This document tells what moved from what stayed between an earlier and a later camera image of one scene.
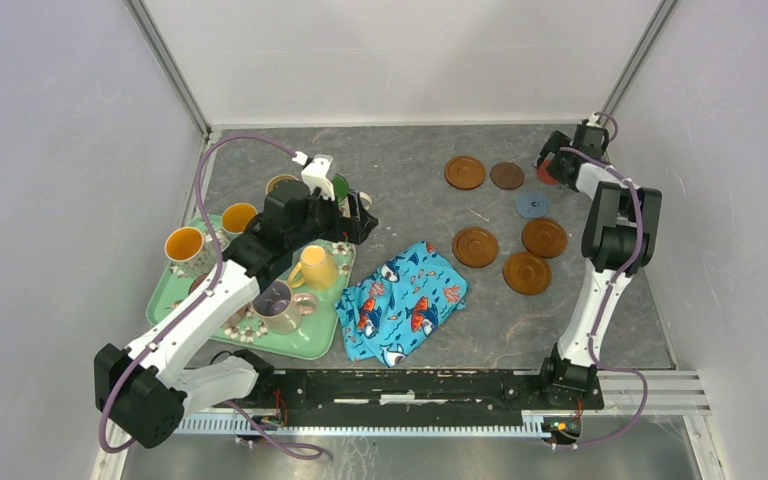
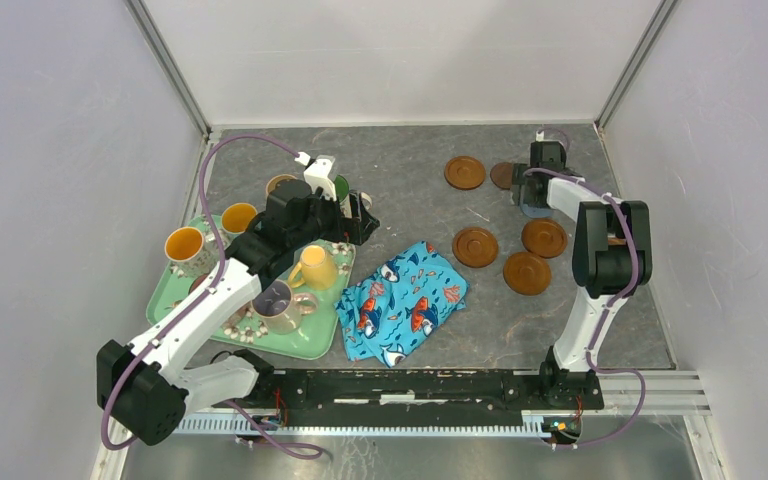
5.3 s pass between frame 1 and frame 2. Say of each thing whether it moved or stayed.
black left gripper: stayed
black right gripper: moved
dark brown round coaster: stayed
